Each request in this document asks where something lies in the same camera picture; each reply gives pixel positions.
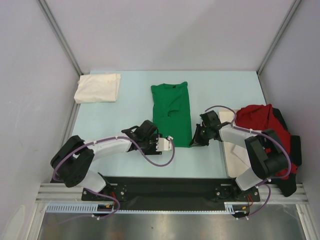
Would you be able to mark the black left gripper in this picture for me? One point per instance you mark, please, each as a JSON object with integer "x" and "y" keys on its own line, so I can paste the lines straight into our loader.
{"x": 153, "y": 151}

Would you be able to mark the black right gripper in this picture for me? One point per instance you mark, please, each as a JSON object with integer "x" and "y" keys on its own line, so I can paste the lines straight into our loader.
{"x": 196, "y": 141}

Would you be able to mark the green t shirt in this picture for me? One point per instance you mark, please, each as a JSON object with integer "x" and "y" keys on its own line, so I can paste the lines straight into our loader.
{"x": 171, "y": 112}

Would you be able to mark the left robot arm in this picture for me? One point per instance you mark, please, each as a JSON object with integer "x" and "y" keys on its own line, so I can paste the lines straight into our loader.
{"x": 71, "y": 164}

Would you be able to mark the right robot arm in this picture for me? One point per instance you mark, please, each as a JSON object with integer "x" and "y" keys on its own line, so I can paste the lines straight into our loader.
{"x": 265, "y": 151}

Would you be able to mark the white tray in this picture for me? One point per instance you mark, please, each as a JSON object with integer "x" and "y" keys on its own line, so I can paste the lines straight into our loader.
{"x": 230, "y": 137}

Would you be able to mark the white t shirt in tray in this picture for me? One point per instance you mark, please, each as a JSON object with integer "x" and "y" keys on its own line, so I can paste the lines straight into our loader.
{"x": 237, "y": 161}

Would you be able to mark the red t shirt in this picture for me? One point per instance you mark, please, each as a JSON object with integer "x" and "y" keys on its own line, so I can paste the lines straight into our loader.
{"x": 256, "y": 117}

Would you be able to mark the folded white t shirt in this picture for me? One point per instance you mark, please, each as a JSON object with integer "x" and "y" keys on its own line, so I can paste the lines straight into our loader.
{"x": 97, "y": 88}

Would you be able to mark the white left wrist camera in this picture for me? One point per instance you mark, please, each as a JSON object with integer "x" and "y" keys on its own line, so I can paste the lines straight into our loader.
{"x": 164, "y": 144}

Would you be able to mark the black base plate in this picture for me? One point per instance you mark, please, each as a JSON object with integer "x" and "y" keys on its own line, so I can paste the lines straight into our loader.
{"x": 177, "y": 192}

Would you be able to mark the white slotted cable duct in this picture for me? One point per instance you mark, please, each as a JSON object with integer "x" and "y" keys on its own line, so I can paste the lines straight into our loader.
{"x": 106, "y": 208}

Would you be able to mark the aluminium front rail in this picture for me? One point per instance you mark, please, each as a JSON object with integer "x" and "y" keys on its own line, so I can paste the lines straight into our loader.
{"x": 57, "y": 192}

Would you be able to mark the aluminium right frame post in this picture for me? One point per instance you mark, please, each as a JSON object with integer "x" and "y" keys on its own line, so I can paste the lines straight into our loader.
{"x": 279, "y": 34}

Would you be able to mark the aluminium frame post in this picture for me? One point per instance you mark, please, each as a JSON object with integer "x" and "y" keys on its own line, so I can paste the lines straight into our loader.
{"x": 279, "y": 34}
{"x": 54, "y": 25}

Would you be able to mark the aluminium left frame post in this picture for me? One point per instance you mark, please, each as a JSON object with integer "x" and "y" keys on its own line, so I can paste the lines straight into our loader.
{"x": 54, "y": 25}

